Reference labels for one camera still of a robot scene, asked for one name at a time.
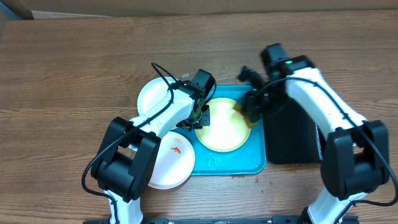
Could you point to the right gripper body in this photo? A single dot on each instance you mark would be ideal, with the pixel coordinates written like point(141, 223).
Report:
point(265, 102)

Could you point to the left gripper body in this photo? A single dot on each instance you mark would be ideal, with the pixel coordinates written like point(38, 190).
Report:
point(198, 121)

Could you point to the green yellow scrub sponge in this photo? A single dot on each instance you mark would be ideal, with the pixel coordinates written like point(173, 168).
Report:
point(250, 115)

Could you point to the yellow green rimmed plate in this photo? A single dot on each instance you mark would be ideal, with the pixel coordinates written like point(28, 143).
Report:
point(227, 130)

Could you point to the white plate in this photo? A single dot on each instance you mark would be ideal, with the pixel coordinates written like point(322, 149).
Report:
point(151, 94)
point(175, 162)

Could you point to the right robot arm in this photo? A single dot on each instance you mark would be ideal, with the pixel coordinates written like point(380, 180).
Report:
point(355, 155)

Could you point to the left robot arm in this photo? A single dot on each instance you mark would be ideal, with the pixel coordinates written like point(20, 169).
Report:
point(125, 160)

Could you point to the black plastic tray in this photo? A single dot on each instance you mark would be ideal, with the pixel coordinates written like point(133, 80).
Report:
point(292, 137)

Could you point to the teal plastic tray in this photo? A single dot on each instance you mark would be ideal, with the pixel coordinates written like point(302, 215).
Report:
point(248, 159)

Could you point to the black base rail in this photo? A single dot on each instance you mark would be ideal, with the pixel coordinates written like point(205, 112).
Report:
point(217, 221)

